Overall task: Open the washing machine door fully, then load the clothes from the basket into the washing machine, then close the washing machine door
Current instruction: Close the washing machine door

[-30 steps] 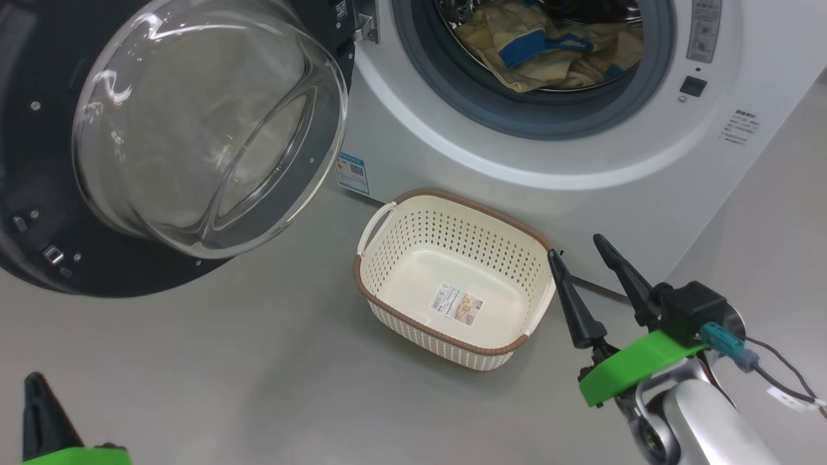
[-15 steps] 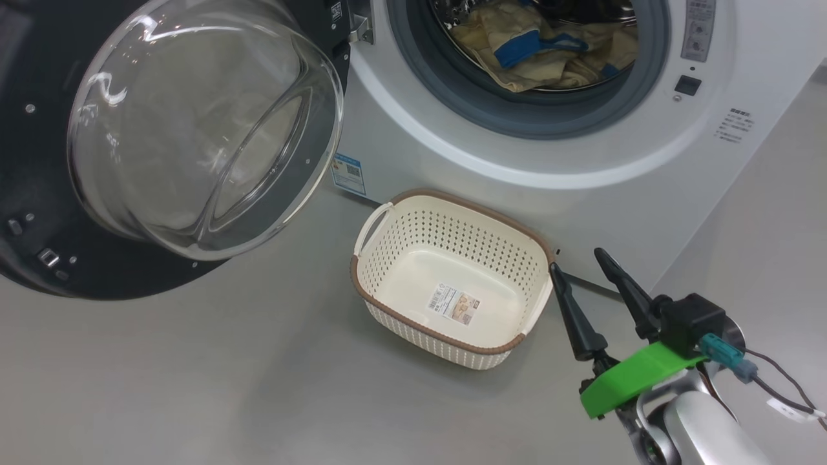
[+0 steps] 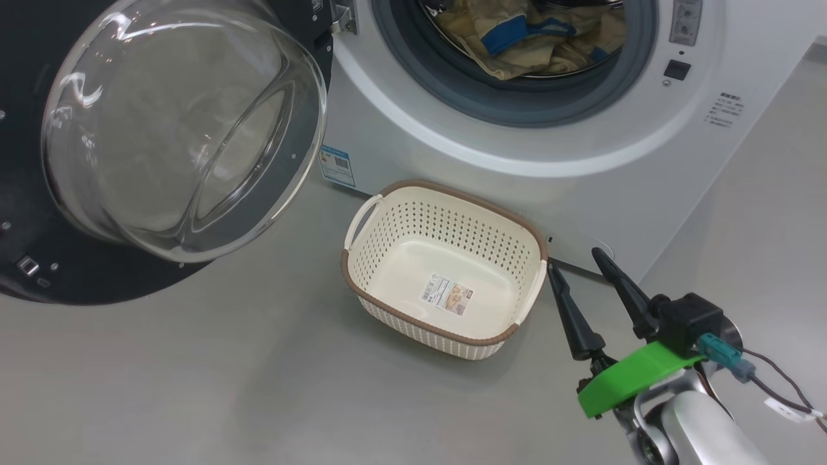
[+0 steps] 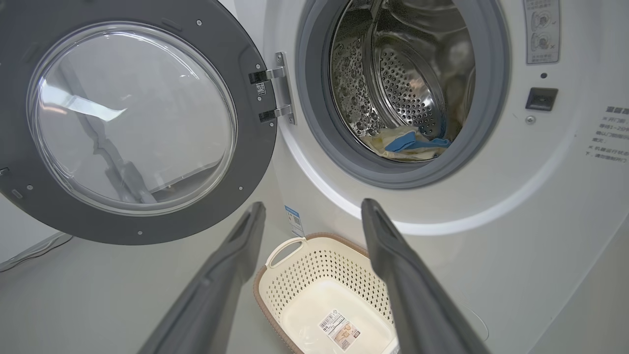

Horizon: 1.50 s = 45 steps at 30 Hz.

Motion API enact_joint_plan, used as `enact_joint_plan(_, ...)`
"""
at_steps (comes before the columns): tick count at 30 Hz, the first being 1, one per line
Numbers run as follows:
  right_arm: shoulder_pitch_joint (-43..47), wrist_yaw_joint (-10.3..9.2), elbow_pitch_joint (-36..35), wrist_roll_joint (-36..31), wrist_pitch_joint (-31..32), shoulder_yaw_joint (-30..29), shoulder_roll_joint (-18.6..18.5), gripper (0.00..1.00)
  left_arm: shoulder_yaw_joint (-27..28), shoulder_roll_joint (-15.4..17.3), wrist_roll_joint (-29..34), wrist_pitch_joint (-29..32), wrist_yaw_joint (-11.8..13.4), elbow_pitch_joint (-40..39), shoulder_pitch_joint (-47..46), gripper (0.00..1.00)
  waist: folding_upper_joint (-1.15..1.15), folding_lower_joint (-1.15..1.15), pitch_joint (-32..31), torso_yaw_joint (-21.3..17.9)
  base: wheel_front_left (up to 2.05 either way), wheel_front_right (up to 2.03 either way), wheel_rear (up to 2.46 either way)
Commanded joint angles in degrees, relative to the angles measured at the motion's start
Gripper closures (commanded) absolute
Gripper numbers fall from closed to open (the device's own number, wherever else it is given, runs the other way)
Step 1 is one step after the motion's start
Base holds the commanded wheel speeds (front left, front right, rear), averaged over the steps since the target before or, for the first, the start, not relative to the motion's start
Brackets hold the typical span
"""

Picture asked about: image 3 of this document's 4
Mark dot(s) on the black printed warning text label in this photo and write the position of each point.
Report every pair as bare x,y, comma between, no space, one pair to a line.
725,110

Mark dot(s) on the yellow cloth with blue trim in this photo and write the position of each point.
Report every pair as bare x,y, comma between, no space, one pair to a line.
452,45

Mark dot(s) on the grey QR code label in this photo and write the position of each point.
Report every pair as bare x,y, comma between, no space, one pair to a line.
685,22

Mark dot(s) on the blue energy label sticker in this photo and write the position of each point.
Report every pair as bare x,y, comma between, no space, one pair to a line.
337,166

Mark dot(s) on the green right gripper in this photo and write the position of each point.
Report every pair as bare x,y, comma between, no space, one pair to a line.
633,374

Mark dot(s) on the product label sticker in basket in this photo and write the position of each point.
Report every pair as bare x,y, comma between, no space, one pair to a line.
447,296

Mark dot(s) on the cream perforated laundry basket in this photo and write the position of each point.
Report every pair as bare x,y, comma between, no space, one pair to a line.
446,258

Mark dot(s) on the round glass washing machine door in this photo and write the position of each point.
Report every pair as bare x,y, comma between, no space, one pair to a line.
168,129

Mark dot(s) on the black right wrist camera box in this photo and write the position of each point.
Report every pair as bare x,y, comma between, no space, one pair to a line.
688,323

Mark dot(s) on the white front-load washing machine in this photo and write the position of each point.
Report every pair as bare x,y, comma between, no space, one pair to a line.
581,181

